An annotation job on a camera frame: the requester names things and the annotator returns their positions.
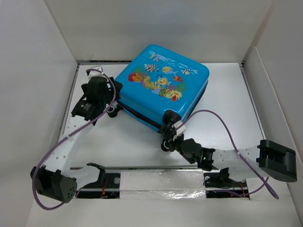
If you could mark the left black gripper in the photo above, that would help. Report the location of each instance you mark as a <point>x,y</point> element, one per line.
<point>110,93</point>

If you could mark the blue hard-shell suitcase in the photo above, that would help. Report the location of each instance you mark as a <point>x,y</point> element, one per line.
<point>160,88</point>

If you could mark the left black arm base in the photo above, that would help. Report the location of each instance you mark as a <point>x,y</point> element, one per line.
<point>109,188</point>

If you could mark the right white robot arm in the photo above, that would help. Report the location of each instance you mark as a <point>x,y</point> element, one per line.
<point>268,159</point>

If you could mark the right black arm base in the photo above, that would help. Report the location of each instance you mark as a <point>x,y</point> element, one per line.
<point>215,187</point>

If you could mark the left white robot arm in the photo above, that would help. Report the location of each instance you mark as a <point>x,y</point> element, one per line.
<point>54,177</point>

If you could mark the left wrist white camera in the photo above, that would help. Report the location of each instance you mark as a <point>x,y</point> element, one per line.
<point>95,71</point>

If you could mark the wrist white camera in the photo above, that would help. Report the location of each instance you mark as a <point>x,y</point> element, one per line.
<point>178,129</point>
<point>95,71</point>

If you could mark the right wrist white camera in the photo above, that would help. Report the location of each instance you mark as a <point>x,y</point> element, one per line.
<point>178,129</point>

